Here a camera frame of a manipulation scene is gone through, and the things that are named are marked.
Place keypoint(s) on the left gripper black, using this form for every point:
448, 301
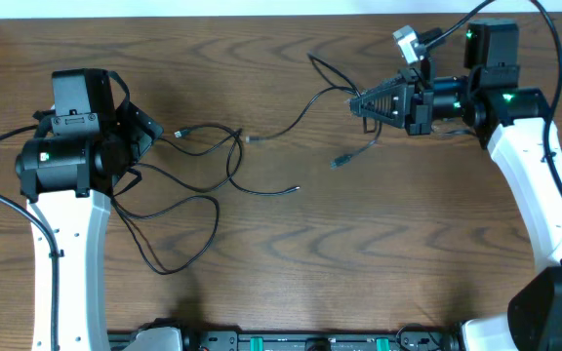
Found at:
144, 128

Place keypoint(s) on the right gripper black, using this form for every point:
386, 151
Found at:
411, 103

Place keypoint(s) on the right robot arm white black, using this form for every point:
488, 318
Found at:
511, 123

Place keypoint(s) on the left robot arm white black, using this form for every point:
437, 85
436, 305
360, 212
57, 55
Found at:
68, 171

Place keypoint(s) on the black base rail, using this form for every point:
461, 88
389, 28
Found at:
414, 337

